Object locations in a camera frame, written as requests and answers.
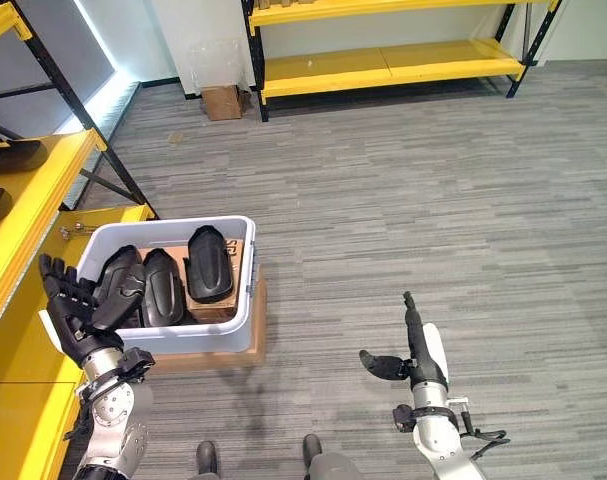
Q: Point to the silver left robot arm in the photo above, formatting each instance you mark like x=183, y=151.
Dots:
x=114, y=420

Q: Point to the white plastic box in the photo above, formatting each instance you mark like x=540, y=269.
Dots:
x=183, y=290

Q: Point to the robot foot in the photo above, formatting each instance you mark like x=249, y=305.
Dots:
x=206, y=457
x=313, y=450

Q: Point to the small brown cardboard box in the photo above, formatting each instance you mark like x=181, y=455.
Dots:
x=222, y=102

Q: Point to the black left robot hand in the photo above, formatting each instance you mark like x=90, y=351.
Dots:
x=78, y=320

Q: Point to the yellow shelf rack with parts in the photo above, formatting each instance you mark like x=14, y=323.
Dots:
x=28, y=250

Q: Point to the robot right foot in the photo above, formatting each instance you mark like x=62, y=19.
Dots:
x=313, y=450

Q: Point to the metal bolts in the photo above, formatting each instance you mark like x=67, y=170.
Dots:
x=73, y=230

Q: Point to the clear plastic bag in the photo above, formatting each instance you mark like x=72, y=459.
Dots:
x=215, y=67

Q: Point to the flat brown cardboard base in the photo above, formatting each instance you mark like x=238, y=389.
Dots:
x=218, y=345

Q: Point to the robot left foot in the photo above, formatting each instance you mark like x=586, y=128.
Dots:
x=206, y=457

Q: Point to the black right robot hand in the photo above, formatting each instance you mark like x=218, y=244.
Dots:
x=419, y=350

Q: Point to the black sole-shaped part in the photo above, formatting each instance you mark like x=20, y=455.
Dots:
x=112, y=280
x=209, y=265
x=162, y=290

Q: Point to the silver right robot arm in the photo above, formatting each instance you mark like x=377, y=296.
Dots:
x=440, y=430

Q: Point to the yellow empty shelf rack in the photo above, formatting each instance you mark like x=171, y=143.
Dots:
x=383, y=50

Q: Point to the brown items on shelf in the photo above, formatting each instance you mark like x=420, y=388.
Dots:
x=278, y=4

